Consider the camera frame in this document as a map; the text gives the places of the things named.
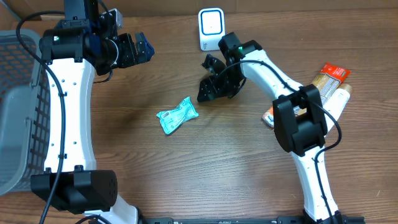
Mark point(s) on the grey plastic mesh basket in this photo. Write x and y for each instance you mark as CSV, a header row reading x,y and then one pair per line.
x,y
25,115

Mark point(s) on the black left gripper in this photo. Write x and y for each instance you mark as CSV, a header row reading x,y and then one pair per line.
x,y
133,55

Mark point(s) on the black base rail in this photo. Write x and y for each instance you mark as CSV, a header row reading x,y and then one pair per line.
x,y
278,220

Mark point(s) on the white tube gold cap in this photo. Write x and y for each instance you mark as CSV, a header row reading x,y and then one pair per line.
x,y
338,100

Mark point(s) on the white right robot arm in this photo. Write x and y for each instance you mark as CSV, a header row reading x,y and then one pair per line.
x,y
299,117

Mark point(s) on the teal snack pouch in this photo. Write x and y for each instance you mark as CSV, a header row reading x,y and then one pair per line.
x,y
171,120

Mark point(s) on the small orange box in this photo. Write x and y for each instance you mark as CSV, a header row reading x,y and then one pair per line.
x,y
268,117

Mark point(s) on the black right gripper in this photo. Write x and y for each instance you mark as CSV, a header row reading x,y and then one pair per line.
x,y
215,81

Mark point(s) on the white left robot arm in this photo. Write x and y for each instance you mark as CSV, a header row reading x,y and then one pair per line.
x,y
73,53

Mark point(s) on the orange brown snack packet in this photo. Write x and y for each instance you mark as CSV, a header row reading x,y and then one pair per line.
x,y
329,79

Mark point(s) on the white barcode scanner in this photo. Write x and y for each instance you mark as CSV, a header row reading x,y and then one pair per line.
x,y
211,28

